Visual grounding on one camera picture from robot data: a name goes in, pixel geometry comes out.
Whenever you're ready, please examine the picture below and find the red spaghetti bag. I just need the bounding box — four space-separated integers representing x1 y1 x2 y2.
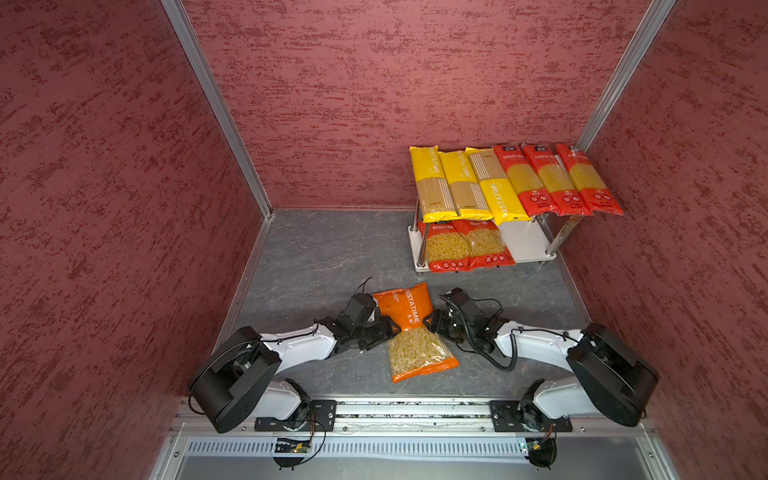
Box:
522 145 592 216
555 143 624 216
493 145 559 217

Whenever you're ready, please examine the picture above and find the red spaghetti bag front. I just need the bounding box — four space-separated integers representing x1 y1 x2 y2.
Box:
522 145 592 216

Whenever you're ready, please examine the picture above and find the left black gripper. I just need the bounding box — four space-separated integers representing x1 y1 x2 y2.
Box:
352 315 402 350

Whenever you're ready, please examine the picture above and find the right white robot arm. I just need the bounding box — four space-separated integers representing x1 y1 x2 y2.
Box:
422 288 660 432

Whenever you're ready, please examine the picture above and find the small red macaroni bag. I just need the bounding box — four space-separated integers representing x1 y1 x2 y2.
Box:
419 222 470 273

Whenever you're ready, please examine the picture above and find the right aluminium corner post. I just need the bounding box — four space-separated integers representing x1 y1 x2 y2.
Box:
576 0 676 151

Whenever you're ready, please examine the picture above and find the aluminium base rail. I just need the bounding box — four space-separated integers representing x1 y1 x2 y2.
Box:
170 395 655 438

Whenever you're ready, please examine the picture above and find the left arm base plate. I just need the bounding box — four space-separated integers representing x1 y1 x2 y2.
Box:
254 400 338 433

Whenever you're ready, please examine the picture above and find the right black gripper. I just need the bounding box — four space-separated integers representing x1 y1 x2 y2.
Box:
422 309 474 343

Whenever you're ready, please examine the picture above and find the large red macaroni bag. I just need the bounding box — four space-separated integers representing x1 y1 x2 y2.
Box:
452 220 515 270

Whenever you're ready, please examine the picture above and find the circuit board with wires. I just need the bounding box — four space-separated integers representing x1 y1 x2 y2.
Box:
525 424 558 470
272 415 328 471

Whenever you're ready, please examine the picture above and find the left aluminium corner post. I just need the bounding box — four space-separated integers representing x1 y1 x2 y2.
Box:
161 0 274 222

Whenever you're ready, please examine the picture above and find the yellow spaghetti bag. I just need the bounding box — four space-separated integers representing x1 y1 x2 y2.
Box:
465 147 531 225
439 151 492 221
409 146 459 223

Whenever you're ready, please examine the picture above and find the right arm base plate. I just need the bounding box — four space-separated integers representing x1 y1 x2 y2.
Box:
489 400 573 433

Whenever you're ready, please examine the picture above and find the right circuit board with wires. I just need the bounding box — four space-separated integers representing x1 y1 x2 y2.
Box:
525 424 558 470

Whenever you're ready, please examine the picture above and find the orange pasta bag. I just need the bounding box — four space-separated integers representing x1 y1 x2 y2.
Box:
373 282 460 383

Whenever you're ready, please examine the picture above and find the aluminium corner post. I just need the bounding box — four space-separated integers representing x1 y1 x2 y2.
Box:
576 0 676 151
161 0 274 222

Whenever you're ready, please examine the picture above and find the white two-tier shelf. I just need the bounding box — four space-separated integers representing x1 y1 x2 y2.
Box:
408 204 585 275

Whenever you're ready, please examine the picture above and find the left circuit board with wires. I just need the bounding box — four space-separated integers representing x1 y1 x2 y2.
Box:
272 415 328 471

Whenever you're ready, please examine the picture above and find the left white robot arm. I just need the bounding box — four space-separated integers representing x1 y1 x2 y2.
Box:
187 293 402 433

